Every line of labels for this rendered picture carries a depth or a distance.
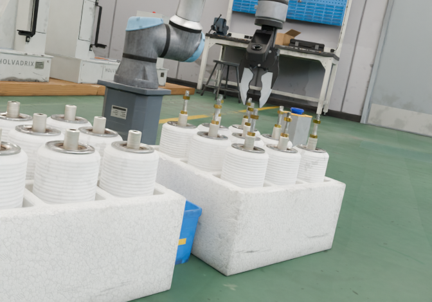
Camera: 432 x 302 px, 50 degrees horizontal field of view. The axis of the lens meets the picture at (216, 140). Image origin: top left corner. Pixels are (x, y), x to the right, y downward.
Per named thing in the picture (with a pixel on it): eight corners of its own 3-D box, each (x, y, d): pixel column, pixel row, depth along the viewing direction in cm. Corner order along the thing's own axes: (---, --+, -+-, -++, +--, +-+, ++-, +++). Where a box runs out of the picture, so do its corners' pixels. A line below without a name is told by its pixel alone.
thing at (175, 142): (188, 201, 116) (200, 132, 113) (150, 195, 116) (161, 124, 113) (188, 191, 126) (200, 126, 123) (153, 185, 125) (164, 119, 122)
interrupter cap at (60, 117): (44, 116, 97) (44, 113, 97) (76, 117, 102) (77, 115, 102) (60, 124, 92) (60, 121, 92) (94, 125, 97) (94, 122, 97)
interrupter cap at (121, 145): (102, 144, 81) (103, 140, 81) (137, 144, 86) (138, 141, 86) (126, 155, 76) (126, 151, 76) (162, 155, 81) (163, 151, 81)
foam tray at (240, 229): (125, 211, 122) (135, 144, 119) (229, 200, 149) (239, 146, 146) (226, 277, 95) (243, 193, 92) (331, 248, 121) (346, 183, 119)
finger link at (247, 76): (248, 104, 121) (260, 70, 120) (244, 105, 116) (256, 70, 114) (237, 100, 122) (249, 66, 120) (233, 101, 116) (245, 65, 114)
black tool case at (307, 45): (289, 48, 589) (291, 40, 588) (322, 54, 582) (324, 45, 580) (288, 46, 556) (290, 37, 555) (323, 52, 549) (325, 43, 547)
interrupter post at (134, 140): (123, 148, 81) (125, 129, 80) (134, 148, 83) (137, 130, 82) (130, 151, 79) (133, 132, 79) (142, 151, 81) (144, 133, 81)
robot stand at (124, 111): (84, 167, 156) (96, 79, 151) (114, 159, 174) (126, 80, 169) (132, 180, 150) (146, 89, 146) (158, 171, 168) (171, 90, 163)
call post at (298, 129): (260, 207, 147) (279, 111, 142) (274, 205, 152) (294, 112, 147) (277, 214, 142) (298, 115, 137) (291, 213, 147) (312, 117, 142)
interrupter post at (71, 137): (59, 148, 73) (62, 127, 72) (73, 148, 74) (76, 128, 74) (66, 151, 71) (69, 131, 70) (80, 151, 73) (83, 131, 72)
